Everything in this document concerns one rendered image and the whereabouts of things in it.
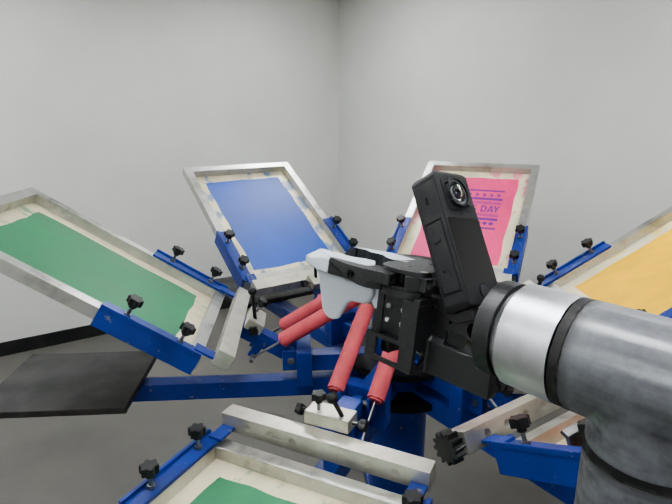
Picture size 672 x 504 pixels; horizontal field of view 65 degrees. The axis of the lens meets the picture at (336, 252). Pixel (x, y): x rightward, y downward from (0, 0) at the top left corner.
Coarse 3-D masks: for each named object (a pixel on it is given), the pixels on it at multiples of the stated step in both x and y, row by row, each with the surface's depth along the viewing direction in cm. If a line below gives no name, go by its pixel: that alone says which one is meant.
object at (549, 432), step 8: (560, 416) 126; (568, 416) 125; (576, 416) 125; (544, 424) 123; (552, 424) 122; (560, 424) 121; (568, 424) 123; (528, 432) 120; (536, 432) 119; (544, 432) 118; (552, 432) 119; (536, 440) 116; (544, 440) 117; (552, 440) 119; (560, 440) 120
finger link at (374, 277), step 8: (336, 264) 46; (344, 264) 45; (352, 264) 44; (360, 264) 45; (328, 272) 47; (336, 272) 46; (344, 272) 45; (352, 272) 44; (360, 272) 43; (368, 272) 43; (376, 272) 42; (384, 272) 42; (392, 272) 43; (352, 280) 44; (360, 280) 43; (368, 280) 43; (376, 280) 42; (384, 280) 42; (392, 280) 43; (400, 280) 43; (376, 288) 43
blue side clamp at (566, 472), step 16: (496, 448) 113; (512, 448) 109; (528, 448) 106; (544, 448) 102; (560, 448) 100; (576, 448) 101; (512, 464) 110; (528, 464) 106; (544, 464) 103; (560, 464) 100; (576, 464) 97; (544, 480) 104; (560, 480) 100; (576, 480) 98
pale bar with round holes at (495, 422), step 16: (528, 400) 128; (544, 400) 130; (480, 416) 124; (496, 416) 121; (464, 432) 115; (480, 432) 117; (496, 432) 120; (512, 432) 122; (464, 448) 115; (480, 448) 116
